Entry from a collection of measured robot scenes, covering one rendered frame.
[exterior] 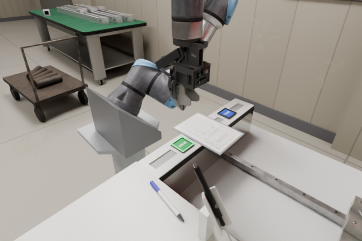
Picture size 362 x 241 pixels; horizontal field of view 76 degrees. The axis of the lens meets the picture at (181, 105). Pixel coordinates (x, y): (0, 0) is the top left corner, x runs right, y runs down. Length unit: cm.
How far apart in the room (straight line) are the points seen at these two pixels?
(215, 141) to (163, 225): 33
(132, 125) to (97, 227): 40
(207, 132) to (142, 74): 37
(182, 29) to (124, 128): 45
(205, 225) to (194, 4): 45
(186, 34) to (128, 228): 45
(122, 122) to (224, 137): 36
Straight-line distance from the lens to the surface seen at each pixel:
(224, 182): 85
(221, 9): 99
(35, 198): 213
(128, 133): 88
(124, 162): 111
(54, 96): 283
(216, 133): 81
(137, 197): 62
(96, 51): 342
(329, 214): 86
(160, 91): 95
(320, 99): 256
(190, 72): 56
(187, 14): 54
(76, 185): 208
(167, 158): 72
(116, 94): 98
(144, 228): 57
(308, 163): 102
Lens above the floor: 145
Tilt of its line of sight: 30 degrees down
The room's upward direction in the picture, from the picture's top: straight up
